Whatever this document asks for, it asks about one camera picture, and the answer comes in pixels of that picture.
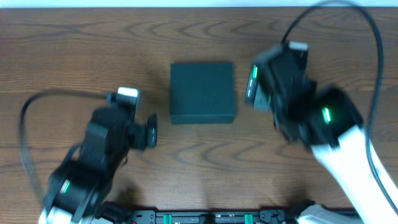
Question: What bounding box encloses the dark green gift box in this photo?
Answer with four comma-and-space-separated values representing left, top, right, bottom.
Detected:
170, 62, 236, 125

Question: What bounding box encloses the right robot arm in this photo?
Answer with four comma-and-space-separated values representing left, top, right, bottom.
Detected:
246, 59, 397, 223

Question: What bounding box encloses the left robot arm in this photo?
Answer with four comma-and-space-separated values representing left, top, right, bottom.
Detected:
39, 106, 157, 223

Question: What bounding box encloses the black mounting rail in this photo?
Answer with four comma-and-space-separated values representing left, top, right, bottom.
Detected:
99, 202, 361, 224

